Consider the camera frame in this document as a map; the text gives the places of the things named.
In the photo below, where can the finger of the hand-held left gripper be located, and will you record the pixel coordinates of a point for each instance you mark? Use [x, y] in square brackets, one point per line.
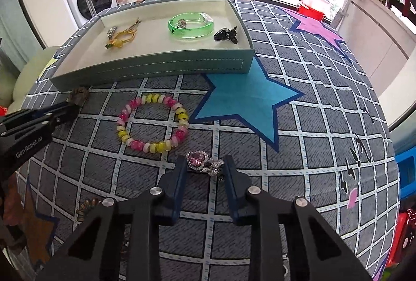
[39, 124]
[61, 109]

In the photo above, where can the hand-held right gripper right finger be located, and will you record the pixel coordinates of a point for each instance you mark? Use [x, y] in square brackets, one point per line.
[230, 180]

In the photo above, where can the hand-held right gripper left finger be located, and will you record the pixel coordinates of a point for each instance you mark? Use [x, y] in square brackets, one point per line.
[180, 177]

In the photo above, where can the pink heart silver brooch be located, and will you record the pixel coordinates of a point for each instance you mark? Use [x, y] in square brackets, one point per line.
[196, 160]

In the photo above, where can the silver hair pin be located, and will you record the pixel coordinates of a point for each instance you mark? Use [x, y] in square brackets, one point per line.
[112, 31]

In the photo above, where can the yellow tassel knot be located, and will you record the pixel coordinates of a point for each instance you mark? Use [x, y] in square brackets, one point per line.
[125, 37]

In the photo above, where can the green jewelry tray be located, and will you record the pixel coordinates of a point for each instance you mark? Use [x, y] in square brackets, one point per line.
[156, 63]

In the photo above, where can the green translucent bangle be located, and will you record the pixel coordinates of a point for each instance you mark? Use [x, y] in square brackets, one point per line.
[191, 34]

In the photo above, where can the black hair claw clip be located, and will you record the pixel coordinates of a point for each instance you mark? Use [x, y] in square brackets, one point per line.
[226, 34]

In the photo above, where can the pale green sofa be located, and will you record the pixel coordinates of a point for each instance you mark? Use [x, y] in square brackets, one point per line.
[32, 73]

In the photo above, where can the small silver ornament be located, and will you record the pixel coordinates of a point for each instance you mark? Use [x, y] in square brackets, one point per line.
[181, 23]

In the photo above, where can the blue plastic stool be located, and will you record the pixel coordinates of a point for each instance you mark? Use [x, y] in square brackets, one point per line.
[408, 174]

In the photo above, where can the red plastic stool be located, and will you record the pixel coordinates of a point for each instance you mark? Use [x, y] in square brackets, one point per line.
[406, 235]

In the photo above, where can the beige low cabinet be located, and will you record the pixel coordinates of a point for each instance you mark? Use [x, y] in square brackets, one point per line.
[377, 31]

